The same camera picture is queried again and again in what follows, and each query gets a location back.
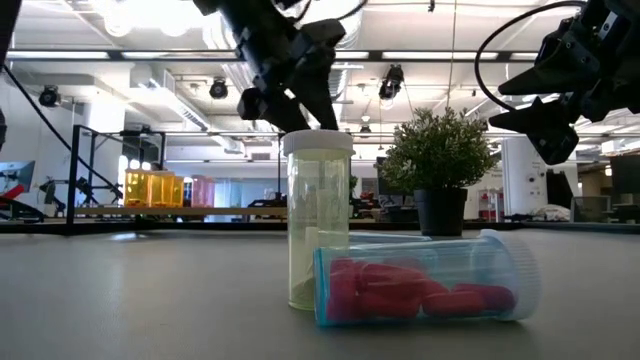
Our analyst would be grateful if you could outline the pink pill bottle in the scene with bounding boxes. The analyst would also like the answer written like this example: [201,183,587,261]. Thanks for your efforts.
[190,174,217,209]

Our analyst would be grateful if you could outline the wooden shelf black frame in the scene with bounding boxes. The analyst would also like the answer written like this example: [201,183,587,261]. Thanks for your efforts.
[66,123,289,225]

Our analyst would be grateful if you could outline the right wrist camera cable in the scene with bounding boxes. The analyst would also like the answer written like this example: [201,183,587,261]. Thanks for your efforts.
[473,0,589,112]

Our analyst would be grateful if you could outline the tall yellow pill bottle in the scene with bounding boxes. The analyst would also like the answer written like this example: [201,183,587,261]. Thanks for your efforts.
[282,129,357,312]

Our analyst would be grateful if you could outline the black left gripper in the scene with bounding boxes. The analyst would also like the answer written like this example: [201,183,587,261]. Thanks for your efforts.
[234,14,346,134]

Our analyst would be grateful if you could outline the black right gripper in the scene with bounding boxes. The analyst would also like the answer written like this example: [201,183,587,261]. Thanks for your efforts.
[488,17,640,167]

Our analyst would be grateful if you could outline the black ceiling spotlight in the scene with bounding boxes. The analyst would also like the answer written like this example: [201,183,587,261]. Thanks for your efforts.
[377,63,405,100]
[38,84,61,108]
[208,77,230,100]

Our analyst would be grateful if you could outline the blue bottle red pills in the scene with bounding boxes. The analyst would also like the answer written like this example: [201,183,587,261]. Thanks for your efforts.
[313,229,542,330]

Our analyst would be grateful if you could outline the green potted plant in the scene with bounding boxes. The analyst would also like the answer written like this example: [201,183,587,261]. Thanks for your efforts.
[378,106,499,238]

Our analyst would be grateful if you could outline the silver ceiling air duct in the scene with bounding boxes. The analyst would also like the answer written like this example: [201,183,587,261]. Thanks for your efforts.
[329,0,366,126]

